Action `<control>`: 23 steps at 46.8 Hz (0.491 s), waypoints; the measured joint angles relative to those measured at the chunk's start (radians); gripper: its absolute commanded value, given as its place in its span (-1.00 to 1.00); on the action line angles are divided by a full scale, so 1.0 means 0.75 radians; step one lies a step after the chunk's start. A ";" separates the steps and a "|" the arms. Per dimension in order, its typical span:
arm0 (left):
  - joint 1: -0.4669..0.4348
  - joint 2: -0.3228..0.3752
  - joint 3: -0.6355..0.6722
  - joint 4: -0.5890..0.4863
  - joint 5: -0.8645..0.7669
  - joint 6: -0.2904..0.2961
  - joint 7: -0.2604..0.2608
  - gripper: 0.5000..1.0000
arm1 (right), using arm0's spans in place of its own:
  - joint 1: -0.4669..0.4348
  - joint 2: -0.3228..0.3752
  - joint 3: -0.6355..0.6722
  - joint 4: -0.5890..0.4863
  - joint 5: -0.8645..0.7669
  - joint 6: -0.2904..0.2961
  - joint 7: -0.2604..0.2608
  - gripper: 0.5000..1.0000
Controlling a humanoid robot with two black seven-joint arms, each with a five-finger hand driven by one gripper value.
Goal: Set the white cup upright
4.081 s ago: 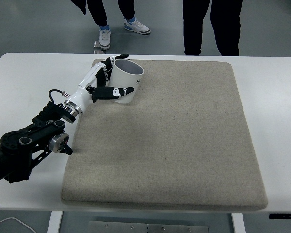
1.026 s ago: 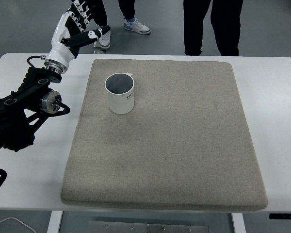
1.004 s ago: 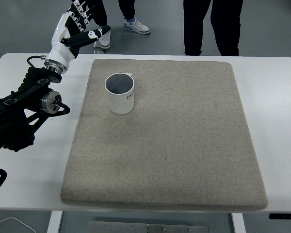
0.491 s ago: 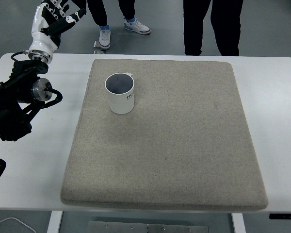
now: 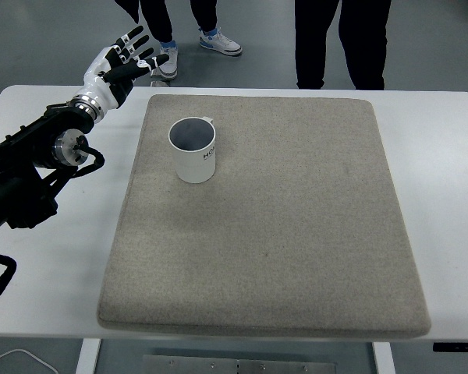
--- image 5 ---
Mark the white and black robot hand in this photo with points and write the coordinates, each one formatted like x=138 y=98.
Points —
x=99 y=89

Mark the white ribbed cup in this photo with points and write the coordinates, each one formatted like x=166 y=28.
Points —
x=197 y=163

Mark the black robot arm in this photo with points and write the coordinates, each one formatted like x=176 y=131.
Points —
x=23 y=163

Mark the person with white sneakers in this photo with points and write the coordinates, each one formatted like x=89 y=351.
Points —
x=206 y=19

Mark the beige fabric mat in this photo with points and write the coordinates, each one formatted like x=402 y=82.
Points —
x=281 y=241

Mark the person in black trousers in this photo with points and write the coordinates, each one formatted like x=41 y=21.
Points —
x=359 y=43

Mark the white table leg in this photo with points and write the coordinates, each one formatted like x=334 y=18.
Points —
x=383 y=358
x=87 y=356

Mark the black table control panel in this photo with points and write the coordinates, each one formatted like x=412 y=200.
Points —
x=458 y=347

